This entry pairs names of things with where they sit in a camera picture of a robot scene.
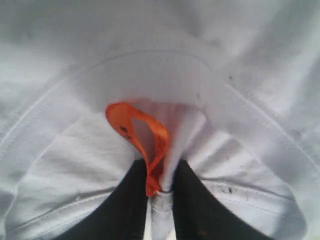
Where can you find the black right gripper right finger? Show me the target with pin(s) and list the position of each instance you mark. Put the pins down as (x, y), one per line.
(198, 215)

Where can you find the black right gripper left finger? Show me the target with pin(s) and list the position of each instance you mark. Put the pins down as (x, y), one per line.
(122, 216)

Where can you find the white t-shirt red lettering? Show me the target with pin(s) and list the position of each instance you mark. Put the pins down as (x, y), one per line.
(236, 82)

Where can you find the orange garment tag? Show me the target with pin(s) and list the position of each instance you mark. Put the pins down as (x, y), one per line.
(147, 134)

